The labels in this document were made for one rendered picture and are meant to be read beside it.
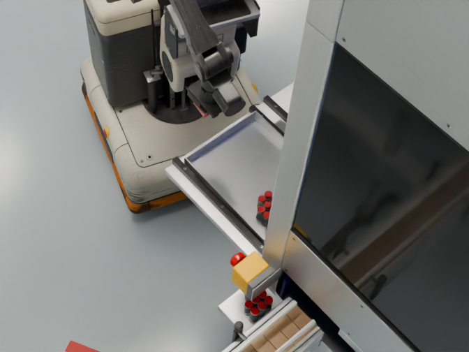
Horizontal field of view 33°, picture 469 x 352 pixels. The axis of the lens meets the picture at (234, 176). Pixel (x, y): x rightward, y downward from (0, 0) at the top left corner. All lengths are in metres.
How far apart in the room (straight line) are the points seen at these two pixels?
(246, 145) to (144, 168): 0.75
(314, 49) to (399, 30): 0.21
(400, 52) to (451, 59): 0.09
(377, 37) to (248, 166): 1.09
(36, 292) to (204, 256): 0.64
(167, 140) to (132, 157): 0.15
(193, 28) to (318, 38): 0.57
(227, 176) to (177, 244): 0.93
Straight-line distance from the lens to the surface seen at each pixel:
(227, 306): 1.97
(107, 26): 2.68
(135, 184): 2.87
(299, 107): 1.39
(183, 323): 2.90
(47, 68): 3.57
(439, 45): 1.07
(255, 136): 2.23
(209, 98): 1.90
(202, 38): 1.77
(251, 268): 1.85
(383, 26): 1.12
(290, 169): 1.54
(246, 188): 2.13
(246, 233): 2.04
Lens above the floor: 2.69
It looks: 57 degrees down
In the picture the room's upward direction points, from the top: 6 degrees clockwise
